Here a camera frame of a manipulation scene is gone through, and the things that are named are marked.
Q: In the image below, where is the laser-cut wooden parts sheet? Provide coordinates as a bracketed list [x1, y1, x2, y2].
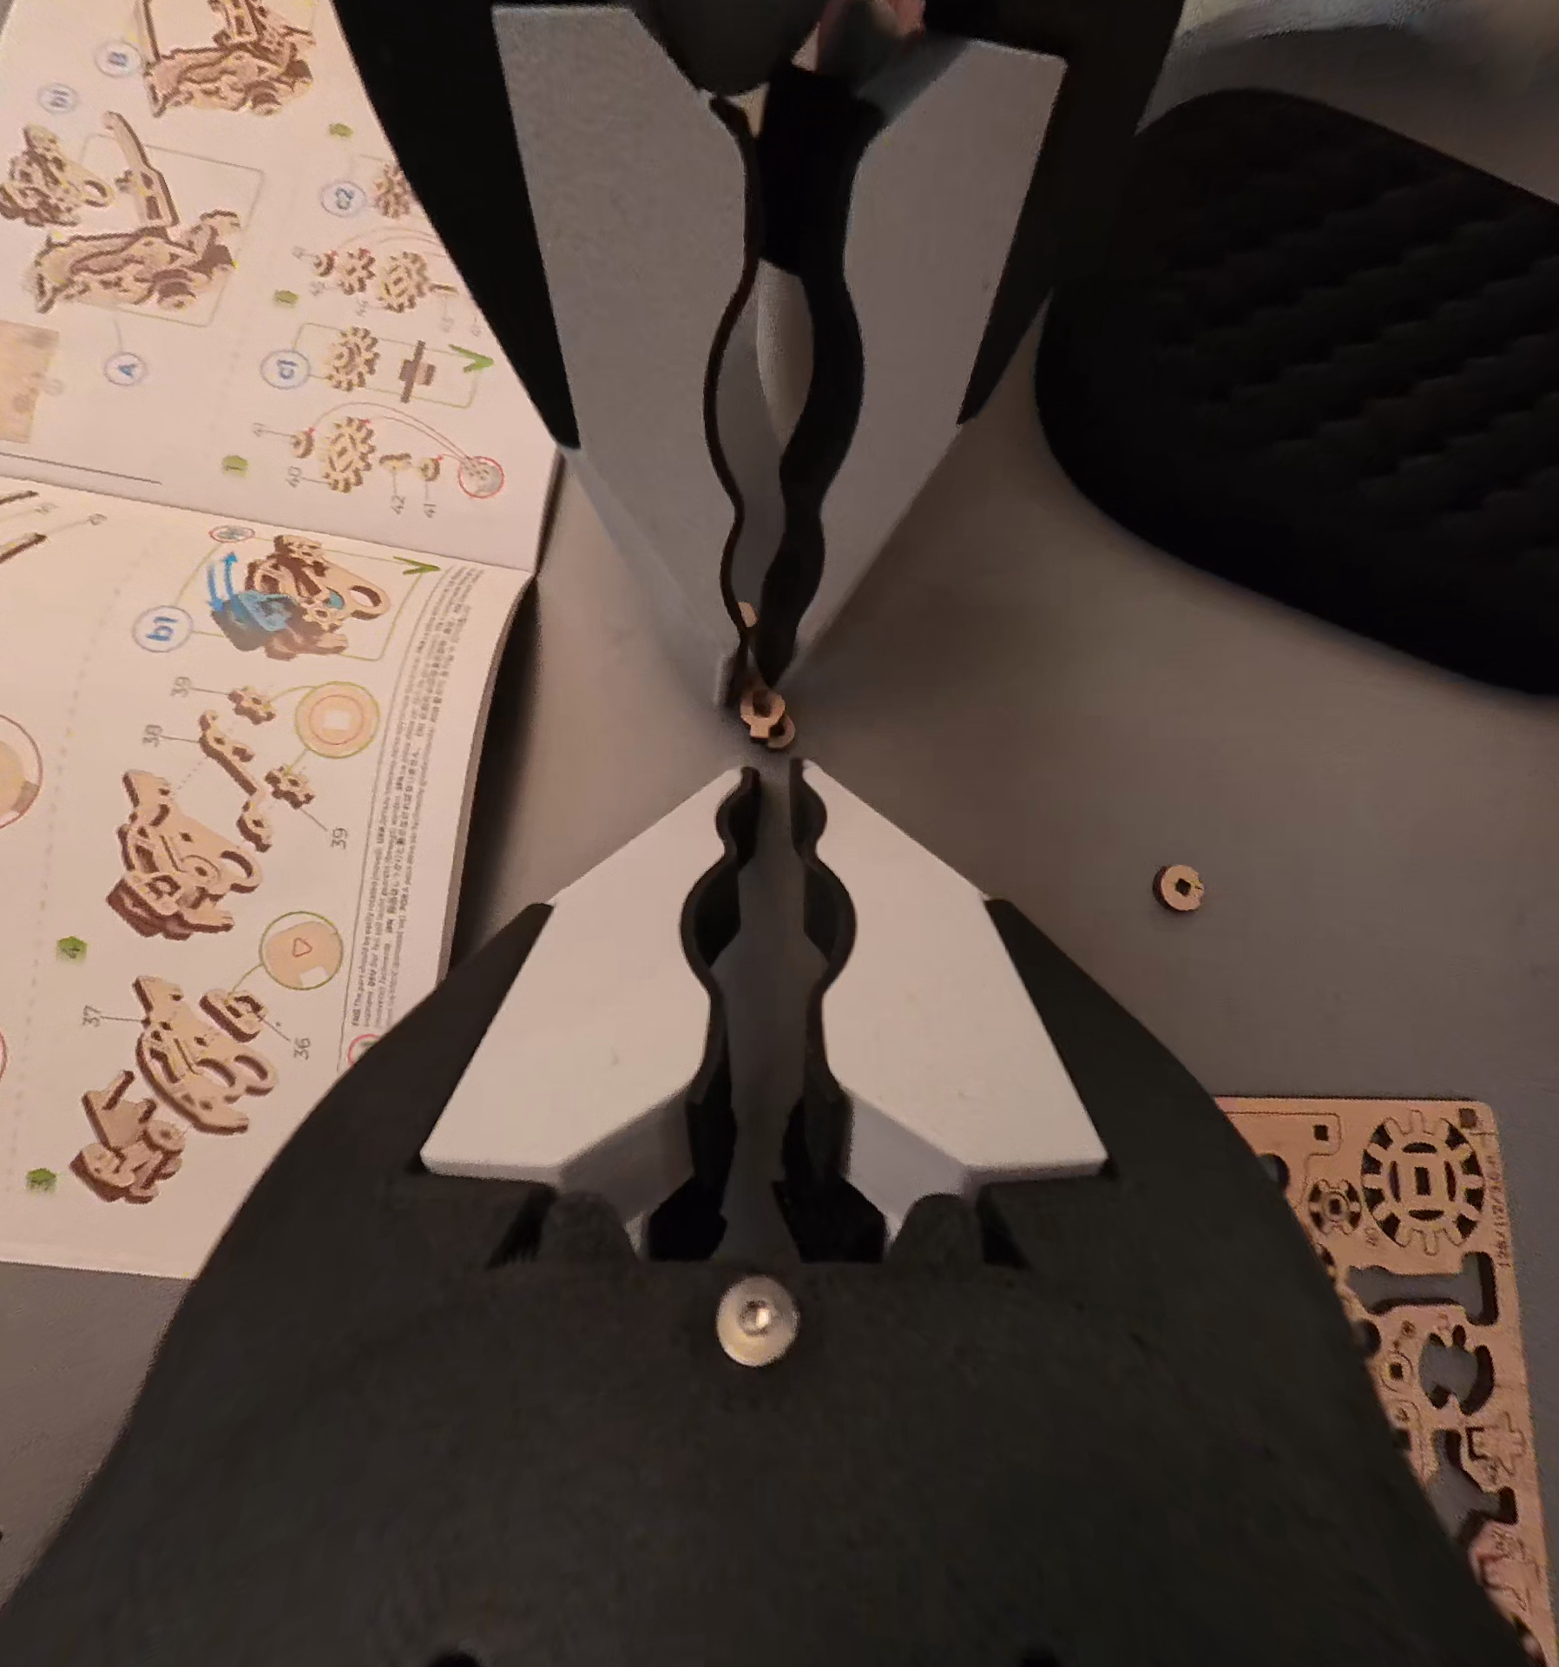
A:
[1215, 1095, 1559, 1667]

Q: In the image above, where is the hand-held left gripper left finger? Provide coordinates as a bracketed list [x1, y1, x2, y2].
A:
[420, 768, 763, 1205]

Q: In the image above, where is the black quilted cushion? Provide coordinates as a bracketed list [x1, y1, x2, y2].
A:
[1033, 89, 1559, 698]

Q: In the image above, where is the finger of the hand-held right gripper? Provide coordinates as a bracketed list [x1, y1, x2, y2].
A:
[495, 6, 757, 712]
[766, 35, 1067, 688]

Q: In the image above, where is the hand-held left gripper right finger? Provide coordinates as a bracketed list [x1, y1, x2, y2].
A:
[790, 758, 1109, 1205]

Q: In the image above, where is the open instruction booklet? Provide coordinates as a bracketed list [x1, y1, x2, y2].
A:
[0, 0, 561, 1277]

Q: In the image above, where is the small wooden key-shaped part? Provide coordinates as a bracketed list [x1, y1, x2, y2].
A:
[730, 602, 788, 732]

